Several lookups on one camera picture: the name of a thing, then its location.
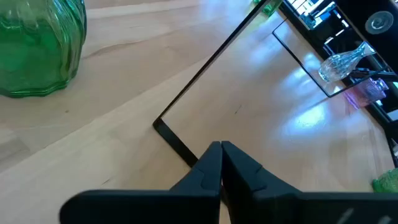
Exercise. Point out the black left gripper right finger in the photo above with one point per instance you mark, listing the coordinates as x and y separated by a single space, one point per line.
280 208

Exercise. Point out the slim green glass vase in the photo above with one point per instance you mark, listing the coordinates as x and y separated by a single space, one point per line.
269 7

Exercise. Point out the large green diamond-pattern vase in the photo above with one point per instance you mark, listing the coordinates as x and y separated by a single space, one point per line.
387 182

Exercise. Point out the pink ribbed bottle vase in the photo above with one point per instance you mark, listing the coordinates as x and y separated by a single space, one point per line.
367 93

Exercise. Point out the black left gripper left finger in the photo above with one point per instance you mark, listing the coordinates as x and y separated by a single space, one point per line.
155 208

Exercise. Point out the wide green ribbed glass vase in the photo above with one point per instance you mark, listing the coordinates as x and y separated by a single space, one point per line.
37 46

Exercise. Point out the wooden shelf with black legs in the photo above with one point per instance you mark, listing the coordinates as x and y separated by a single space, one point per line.
174 141

